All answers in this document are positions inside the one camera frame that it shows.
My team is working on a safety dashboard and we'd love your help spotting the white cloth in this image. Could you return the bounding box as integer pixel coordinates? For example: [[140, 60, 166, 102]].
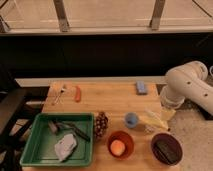
[[54, 134, 77, 162]]

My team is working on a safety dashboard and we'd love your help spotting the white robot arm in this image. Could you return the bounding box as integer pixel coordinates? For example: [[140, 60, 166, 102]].
[[160, 61, 213, 120]]

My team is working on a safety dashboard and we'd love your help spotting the green plastic tray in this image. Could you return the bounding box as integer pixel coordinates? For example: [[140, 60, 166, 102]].
[[20, 113, 94, 167]]

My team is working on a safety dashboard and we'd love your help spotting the dark brown bowl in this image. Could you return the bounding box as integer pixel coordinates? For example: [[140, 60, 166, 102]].
[[151, 133, 183, 166]]

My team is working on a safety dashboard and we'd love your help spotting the small blue cup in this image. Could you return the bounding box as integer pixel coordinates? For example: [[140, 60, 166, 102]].
[[124, 113, 139, 128]]

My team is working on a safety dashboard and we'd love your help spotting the black sponge in bowl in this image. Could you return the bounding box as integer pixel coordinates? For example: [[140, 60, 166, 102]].
[[155, 141, 178, 164]]

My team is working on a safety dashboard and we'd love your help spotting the blue sponge block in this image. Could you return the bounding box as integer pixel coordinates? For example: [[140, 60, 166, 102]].
[[136, 81, 148, 95]]

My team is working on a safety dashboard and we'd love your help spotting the orange bowl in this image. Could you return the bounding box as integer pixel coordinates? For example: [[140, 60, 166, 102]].
[[107, 131, 134, 159]]

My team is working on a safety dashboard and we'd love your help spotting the peach fruit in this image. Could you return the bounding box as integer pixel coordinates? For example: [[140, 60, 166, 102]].
[[110, 140, 125, 156]]

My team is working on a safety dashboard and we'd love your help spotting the brown pine cone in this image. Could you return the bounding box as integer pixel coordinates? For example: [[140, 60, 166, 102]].
[[94, 112, 108, 139]]

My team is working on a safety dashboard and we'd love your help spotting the orange carrot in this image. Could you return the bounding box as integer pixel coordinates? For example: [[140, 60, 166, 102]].
[[75, 86, 81, 102]]

